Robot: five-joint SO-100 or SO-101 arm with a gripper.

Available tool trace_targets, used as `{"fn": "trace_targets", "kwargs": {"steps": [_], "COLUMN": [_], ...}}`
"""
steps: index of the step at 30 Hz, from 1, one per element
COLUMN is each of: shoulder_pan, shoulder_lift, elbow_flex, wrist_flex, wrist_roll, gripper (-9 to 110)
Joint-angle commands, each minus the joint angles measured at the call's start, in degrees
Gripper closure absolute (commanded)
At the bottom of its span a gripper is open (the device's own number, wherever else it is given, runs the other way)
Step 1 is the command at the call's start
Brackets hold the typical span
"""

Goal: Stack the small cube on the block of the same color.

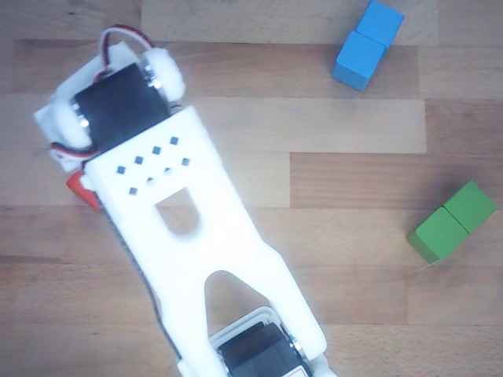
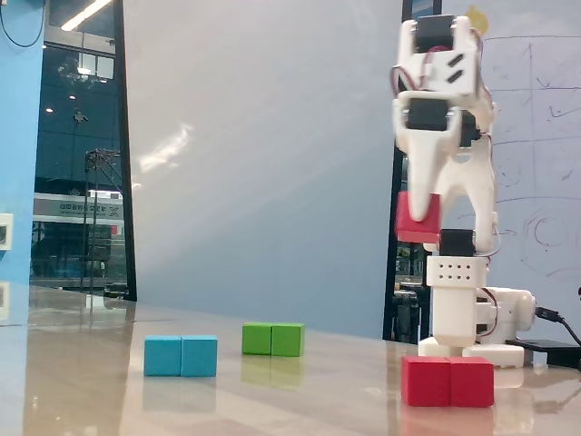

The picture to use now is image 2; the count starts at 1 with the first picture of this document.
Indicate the white gripper, black motor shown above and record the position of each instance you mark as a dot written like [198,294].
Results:
[423,142]

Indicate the small red cube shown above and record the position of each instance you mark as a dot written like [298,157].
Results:
[431,227]

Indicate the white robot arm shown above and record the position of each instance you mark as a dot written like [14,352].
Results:
[449,313]

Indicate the long red block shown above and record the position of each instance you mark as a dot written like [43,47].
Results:
[447,381]

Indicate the long green block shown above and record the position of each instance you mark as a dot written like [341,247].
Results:
[272,339]

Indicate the long blue block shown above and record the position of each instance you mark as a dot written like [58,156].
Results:
[181,356]

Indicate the large plain white panel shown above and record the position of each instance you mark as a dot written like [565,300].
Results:
[263,159]

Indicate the whiteboard with marker drawings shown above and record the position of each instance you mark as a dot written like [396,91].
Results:
[544,68]

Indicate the yellow round sticker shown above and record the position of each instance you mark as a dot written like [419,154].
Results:
[482,18]

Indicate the flat black box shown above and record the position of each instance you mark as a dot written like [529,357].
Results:
[544,347]

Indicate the metal lattice tower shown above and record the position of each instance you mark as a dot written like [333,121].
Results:
[91,218]

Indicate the white sign band with lettering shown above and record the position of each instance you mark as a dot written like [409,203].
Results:
[77,209]

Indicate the ceiling light strip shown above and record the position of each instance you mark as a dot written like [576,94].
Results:
[86,14]

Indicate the slim black window post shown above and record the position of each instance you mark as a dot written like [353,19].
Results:
[122,136]

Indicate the white wall socket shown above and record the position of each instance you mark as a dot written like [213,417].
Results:
[5,231]

